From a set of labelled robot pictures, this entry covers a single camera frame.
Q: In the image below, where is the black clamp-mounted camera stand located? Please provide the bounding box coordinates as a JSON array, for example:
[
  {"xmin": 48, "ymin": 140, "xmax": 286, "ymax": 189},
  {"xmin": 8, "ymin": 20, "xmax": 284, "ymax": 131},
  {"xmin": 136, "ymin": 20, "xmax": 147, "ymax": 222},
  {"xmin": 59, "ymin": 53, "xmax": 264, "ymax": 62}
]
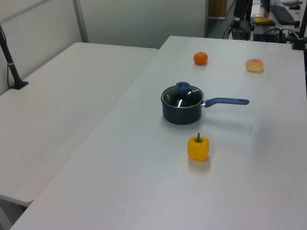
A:
[{"xmin": 291, "ymin": 20, "xmax": 307, "ymax": 51}]

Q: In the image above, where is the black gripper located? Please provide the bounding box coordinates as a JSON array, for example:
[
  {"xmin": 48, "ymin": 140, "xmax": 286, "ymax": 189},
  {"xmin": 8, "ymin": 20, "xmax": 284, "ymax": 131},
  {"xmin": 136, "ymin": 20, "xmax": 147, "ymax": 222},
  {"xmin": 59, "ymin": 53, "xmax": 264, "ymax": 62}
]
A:
[{"xmin": 233, "ymin": 0, "xmax": 246, "ymax": 23}]

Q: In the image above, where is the black keyboard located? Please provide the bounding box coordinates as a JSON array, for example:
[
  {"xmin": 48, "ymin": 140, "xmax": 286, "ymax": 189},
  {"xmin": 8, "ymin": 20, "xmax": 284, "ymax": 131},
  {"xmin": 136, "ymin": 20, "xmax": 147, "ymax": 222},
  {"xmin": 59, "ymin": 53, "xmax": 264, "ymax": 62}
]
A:
[{"xmin": 271, "ymin": 5, "xmax": 295, "ymax": 24}]

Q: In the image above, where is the black electronic device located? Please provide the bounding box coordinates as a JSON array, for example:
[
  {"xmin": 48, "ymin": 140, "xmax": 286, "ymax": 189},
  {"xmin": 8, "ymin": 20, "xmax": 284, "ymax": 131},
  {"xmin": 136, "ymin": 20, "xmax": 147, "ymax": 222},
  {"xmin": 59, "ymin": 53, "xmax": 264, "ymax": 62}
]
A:
[{"xmin": 230, "ymin": 20, "xmax": 251, "ymax": 40}]

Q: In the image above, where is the dark blue saucepan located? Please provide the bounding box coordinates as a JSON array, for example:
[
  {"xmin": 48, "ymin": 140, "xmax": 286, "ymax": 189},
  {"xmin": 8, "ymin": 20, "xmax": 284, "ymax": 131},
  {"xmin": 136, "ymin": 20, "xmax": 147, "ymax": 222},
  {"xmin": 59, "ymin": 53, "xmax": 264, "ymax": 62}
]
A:
[{"xmin": 160, "ymin": 85, "xmax": 250, "ymax": 126}]

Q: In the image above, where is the black control box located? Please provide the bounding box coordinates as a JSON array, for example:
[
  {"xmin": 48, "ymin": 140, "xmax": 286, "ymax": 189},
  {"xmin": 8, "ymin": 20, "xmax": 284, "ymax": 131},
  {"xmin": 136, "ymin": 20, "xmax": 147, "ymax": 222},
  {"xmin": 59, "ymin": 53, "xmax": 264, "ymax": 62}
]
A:
[{"xmin": 253, "ymin": 33, "xmax": 287, "ymax": 44}]

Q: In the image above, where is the glass lid with blue knob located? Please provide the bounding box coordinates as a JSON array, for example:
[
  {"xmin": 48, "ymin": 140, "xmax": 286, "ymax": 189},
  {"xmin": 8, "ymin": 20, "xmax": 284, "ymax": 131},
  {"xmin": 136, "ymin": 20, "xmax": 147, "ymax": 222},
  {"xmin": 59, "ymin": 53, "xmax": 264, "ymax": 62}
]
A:
[{"xmin": 161, "ymin": 81, "xmax": 204, "ymax": 109}]

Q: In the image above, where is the orange mandarin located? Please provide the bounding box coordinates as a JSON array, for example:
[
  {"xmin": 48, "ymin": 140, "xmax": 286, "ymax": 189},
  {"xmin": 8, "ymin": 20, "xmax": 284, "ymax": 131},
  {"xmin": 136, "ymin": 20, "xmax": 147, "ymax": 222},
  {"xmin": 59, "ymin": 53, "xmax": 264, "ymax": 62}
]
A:
[{"xmin": 193, "ymin": 51, "xmax": 209, "ymax": 66}]

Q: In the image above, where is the black camera stand with base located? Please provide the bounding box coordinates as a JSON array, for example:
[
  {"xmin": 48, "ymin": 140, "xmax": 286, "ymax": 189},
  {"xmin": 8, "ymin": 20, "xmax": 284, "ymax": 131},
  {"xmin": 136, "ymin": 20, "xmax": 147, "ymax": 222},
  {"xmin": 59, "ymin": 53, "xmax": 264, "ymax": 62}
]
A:
[{"xmin": 0, "ymin": 23, "xmax": 29, "ymax": 91}]

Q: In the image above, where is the yellow bell pepper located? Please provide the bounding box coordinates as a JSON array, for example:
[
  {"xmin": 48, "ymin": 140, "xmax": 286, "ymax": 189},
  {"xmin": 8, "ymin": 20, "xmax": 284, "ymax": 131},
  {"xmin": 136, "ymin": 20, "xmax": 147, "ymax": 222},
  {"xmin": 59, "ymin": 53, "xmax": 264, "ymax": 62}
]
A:
[{"xmin": 187, "ymin": 133, "xmax": 210, "ymax": 162}]

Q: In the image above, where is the yellow flat object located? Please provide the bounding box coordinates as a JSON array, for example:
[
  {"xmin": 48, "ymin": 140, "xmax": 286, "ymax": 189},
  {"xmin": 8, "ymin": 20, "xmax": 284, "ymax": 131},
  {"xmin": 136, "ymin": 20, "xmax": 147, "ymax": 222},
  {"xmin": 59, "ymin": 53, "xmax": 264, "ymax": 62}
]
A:
[{"xmin": 253, "ymin": 17, "xmax": 271, "ymax": 25}]

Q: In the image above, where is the pale yellow-pink peach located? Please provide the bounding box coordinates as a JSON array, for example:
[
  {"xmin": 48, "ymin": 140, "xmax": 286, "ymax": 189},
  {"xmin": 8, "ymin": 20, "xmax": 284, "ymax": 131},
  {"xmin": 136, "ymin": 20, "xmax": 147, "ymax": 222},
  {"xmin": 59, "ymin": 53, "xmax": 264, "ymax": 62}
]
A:
[{"xmin": 245, "ymin": 58, "xmax": 265, "ymax": 72}]

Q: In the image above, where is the grey metal partition post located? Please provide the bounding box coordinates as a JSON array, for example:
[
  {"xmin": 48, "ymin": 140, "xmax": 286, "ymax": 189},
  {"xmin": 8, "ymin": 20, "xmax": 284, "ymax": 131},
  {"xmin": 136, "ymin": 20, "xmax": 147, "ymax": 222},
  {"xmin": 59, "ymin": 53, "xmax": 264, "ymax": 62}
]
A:
[{"xmin": 72, "ymin": 0, "xmax": 89, "ymax": 44}]

